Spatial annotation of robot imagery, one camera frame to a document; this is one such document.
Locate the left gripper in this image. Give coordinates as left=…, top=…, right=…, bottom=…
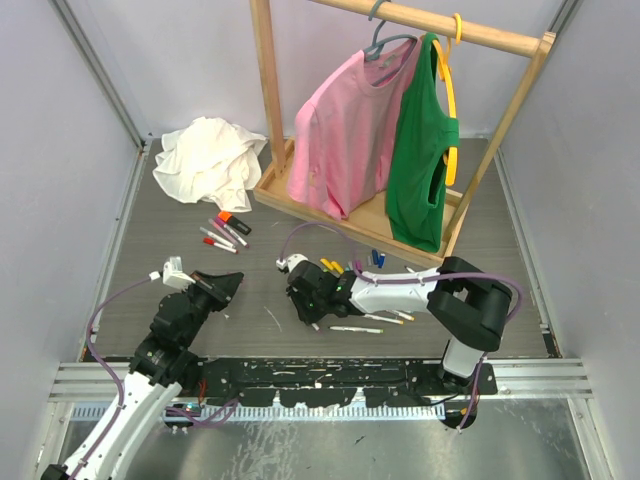
left=179, top=270, right=241, bottom=347

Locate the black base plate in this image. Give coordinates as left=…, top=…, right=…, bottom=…
left=141, top=355, right=499, bottom=408

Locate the pink cap marker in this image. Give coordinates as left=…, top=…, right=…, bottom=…
left=208, top=217, right=249, bottom=248

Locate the green cap marker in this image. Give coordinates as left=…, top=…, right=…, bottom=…
left=329, top=325, right=384, bottom=335

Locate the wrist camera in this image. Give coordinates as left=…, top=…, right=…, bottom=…
left=148, top=256, right=196, bottom=291
left=276, top=253, right=308, bottom=274

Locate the green tank top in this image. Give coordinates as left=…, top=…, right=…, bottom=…
left=386, top=33, right=459, bottom=253

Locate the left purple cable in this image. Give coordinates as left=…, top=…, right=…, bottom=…
left=64, top=277, right=241, bottom=480

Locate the yellow clothes hanger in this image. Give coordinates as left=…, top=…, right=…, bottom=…
left=432, top=37, right=458, bottom=187

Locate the pink t-shirt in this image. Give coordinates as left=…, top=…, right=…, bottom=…
left=287, top=40, right=421, bottom=220

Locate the orange black highlighter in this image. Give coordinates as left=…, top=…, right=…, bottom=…
left=217, top=211, right=252, bottom=235

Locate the yellow cap marker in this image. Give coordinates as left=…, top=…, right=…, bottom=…
left=389, top=310, right=415, bottom=321

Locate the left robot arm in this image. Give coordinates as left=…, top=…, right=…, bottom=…
left=41, top=270, right=244, bottom=479

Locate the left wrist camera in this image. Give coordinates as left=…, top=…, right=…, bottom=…
left=148, top=256, right=196, bottom=291

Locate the white crumpled cloth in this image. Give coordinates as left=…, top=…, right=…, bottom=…
left=153, top=117, right=267, bottom=213

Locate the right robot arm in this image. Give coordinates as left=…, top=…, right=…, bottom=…
left=276, top=254, right=517, bottom=394

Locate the grey clothes hanger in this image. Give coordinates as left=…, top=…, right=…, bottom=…
left=362, top=0, right=419, bottom=87

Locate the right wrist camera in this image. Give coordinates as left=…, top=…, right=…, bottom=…
left=276, top=253, right=308, bottom=274

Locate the wooden clothes rack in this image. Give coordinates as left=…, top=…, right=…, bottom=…
left=249, top=1, right=557, bottom=266

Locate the grey cable duct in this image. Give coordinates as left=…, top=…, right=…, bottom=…
left=69, top=402, right=447, bottom=422

